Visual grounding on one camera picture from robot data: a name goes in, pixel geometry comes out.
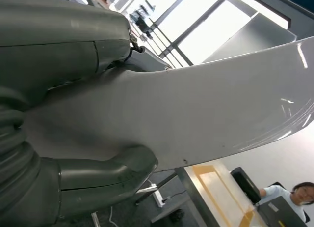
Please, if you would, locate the person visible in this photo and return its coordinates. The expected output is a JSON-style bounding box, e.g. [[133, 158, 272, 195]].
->
[[258, 182, 314, 224]]

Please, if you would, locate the black carrying case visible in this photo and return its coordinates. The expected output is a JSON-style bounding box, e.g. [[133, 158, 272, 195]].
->
[[230, 167, 262, 205]]

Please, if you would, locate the steel workbench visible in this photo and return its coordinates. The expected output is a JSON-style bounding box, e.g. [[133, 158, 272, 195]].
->
[[175, 160, 269, 227]]

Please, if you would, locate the dark grey laptop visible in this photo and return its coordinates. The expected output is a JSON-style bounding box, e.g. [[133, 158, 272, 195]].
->
[[257, 196, 309, 227]]

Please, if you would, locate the white power strip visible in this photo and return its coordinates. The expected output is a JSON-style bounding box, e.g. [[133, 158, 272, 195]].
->
[[147, 183, 166, 209]]

